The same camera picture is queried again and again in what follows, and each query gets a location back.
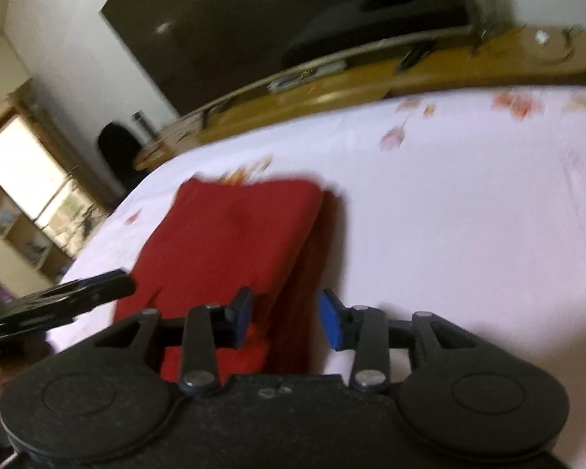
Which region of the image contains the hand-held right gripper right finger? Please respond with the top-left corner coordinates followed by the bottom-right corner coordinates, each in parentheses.
top-left (321, 288), bottom-right (480, 394)

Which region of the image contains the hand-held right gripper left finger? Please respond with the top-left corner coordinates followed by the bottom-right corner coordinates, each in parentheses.
top-left (94, 287), bottom-right (254, 396)

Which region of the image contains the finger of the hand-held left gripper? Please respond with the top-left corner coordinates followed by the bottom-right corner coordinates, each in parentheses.
top-left (0, 303), bottom-right (81, 353)
top-left (10, 269), bottom-right (138, 314)

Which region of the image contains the red shirt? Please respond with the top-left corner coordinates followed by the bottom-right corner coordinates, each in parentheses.
top-left (113, 177), bottom-right (343, 383)

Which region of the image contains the wooden shelf unit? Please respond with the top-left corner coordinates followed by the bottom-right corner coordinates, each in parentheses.
top-left (0, 180), bottom-right (75, 275)

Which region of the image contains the black chair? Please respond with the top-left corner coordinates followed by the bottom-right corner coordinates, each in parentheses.
top-left (96, 122), bottom-right (143, 192)

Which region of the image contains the white floral bed sheet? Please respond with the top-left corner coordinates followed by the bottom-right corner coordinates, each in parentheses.
top-left (46, 85), bottom-right (586, 469)

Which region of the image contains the dark upright cylinder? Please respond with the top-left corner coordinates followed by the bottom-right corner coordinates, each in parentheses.
top-left (131, 111), bottom-right (155, 143)

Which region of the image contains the wooden television bench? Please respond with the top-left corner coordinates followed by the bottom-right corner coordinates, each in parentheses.
top-left (134, 24), bottom-right (586, 173)

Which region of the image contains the large black television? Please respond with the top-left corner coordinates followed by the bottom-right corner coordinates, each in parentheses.
top-left (100, 0), bottom-right (475, 114)

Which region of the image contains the bright window with wooden frame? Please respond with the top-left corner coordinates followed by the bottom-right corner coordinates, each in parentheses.
top-left (0, 102), bottom-right (114, 240)

